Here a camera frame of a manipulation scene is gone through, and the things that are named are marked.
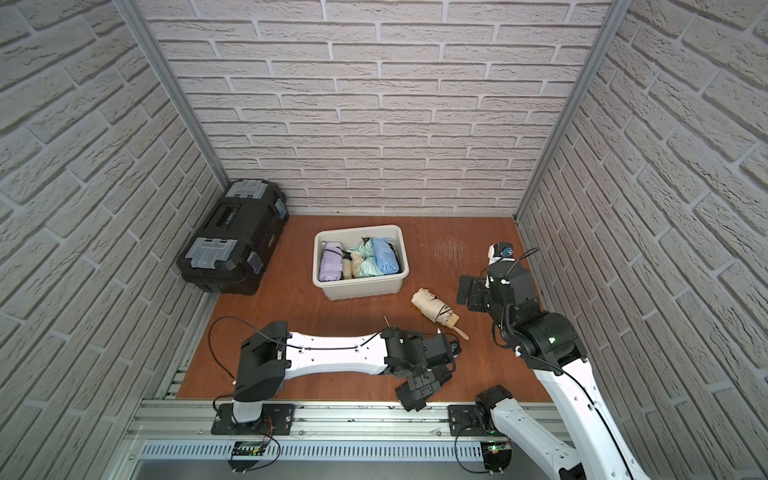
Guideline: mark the beige umbrella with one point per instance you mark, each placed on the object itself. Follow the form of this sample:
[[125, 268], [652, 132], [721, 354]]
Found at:
[[351, 265], [437, 311]]

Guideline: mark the right controller board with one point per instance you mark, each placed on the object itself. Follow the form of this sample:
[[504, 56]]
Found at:
[[496, 456]]

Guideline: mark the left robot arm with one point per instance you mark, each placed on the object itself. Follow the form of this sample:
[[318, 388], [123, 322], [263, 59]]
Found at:
[[274, 355]]

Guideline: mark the lilac umbrella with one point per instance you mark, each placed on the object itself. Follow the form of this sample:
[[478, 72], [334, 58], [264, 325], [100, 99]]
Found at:
[[331, 262]]

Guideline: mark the light blue umbrella front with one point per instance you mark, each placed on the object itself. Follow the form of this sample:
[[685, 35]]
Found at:
[[384, 256]]

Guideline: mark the controller board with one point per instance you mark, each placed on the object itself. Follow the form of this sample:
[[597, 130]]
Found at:
[[246, 456], [496, 456]]

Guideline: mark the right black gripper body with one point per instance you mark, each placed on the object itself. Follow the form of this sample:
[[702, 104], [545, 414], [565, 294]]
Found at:
[[479, 296]]

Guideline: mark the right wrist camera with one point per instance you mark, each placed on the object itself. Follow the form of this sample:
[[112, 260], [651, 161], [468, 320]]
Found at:
[[502, 251]]

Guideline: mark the mint green umbrella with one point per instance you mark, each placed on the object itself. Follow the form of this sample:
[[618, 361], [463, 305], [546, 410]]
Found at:
[[369, 268]]

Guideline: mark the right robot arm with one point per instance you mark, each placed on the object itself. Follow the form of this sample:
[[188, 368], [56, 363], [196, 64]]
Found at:
[[551, 348]]

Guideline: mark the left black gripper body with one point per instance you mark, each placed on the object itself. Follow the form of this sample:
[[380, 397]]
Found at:
[[424, 384]]

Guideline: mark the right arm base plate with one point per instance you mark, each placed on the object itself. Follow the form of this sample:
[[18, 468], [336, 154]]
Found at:
[[466, 419]]

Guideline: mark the white plastic storage box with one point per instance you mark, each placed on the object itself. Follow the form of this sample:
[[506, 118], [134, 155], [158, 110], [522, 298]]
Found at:
[[366, 287]]

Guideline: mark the aluminium front rail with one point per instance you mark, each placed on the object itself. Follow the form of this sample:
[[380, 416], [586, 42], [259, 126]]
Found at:
[[310, 420]]

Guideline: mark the left controller board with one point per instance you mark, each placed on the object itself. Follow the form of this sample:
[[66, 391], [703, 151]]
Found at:
[[246, 456]]

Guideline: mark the black umbrella front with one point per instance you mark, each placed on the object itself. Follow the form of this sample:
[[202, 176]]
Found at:
[[414, 393]]

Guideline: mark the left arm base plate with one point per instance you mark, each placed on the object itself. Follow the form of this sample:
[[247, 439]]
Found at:
[[233, 419]]

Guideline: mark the black plastic toolbox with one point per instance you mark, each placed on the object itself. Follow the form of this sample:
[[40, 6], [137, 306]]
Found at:
[[230, 252]]

